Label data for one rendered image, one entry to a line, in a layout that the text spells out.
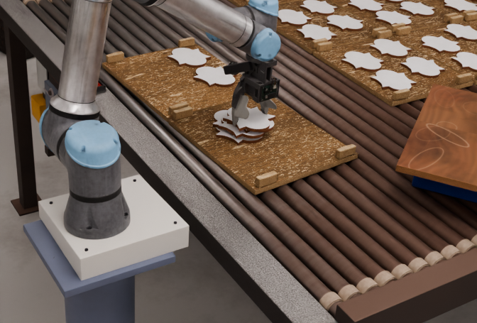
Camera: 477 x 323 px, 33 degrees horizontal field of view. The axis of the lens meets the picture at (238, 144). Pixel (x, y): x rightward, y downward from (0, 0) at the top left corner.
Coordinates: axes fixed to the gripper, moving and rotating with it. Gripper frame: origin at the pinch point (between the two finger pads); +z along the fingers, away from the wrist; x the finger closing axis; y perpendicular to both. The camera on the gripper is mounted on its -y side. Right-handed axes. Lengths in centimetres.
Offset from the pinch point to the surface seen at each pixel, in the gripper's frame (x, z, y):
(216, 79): 11.5, 4.0, -29.6
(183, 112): -10.4, 3.0, -16.1
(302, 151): 6.5, 5.0, 15.4
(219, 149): -11.6, 5.1, 2.6
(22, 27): -18, 7, -103
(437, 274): -5, 4, 71
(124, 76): -10.1, 5.1, -47.8
